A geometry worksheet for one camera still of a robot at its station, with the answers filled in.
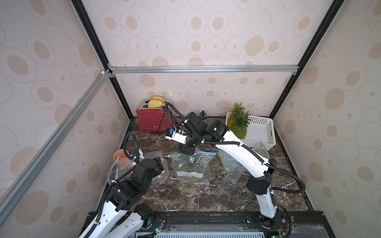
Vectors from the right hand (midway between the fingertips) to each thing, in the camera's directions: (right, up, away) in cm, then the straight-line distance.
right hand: (177, 149), depth 69 cm
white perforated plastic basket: (+57, +10, +42) cm, 72 cm away
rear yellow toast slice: (-18, +32, +37) cm, 52 cm away
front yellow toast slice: (-21, +28, +37) cm, 51 cm away
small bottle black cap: (+14, +20, +37) cm, 44 cm away
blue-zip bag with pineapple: (+7, -9, +2) cm, 12 cm away
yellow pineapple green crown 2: (+37, +14, +21) cm, 45 cm away
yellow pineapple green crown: (+35, +18, +41) cm, 57 cm away
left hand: (-9, -6, +2) cm, 11 cm away
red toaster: (-20, +16, +34) cm, 43 cm away
